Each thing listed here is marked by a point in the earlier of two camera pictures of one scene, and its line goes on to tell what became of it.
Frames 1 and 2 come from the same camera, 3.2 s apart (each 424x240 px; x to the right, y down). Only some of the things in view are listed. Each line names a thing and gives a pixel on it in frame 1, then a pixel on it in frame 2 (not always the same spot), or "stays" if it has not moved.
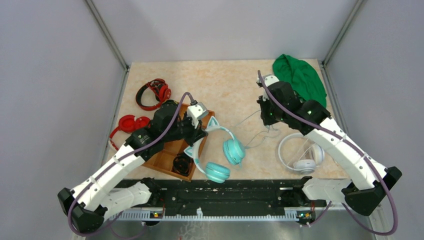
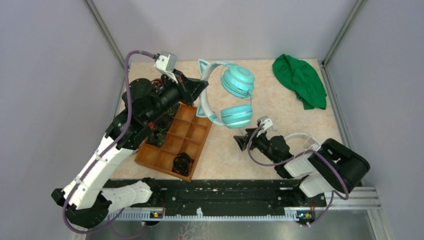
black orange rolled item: [182, 164] stays
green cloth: [305, 79] stays
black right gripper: [266, 120] → [243, 141]
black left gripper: [196, 133] → [189, 89]
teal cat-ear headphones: [234, 150] → [238, 81]
